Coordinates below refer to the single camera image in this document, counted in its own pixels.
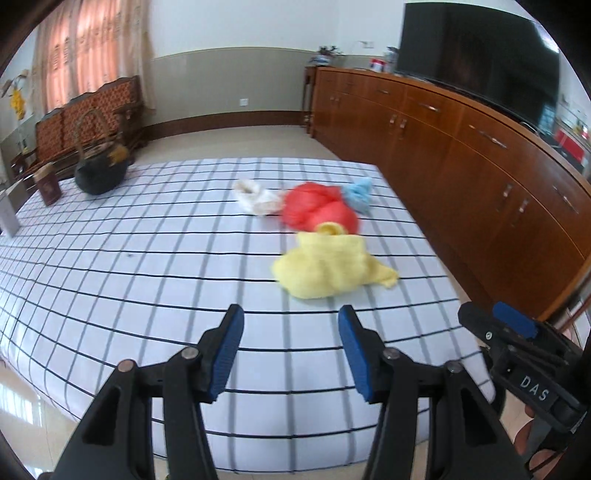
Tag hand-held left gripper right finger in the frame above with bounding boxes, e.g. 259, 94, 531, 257
338, 305, 527, 480

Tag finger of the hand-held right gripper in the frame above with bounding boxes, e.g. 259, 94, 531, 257
492, 302, 583, 357
458, 302, 514, 352

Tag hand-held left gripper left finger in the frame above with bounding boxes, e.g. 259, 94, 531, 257
53, 304, 245, 480

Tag black trash bin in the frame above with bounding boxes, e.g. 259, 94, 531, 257
480, 351, 507, 416

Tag yellow bag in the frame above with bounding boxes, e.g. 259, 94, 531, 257
271, 223, 399, 300

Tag checked white tablecloth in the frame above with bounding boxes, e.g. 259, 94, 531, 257
0, 158, 497, 472

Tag red plastic bag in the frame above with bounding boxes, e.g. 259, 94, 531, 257
281, 182, 361, 233

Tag white crumpled tissue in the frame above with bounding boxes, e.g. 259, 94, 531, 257
232, 179, 283, 217

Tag light blue crumpled bag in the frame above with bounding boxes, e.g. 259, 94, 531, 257
344, 176, 374, 214

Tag long wooden cabinet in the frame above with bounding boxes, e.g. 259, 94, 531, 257
311, 66, 591, 319

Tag brown box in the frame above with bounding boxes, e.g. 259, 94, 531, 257
34, 162, 62, 206

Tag grey standing card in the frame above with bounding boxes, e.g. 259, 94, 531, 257
0, 181, 21, 238

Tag black television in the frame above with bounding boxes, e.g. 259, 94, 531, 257
396, 2, 561, 134

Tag wooden bench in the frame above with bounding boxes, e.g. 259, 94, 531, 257
9, 75, 146, 190

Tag potted plant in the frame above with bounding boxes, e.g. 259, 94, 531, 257
310, 45, 345, 66

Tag yellow flowers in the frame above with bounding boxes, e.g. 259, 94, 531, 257
7, 69, 28, 121

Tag pink curtain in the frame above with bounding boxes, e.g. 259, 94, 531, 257
32, 0, 155, 114

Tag black basket with handle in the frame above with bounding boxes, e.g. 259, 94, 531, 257
74, 108, 129, 195

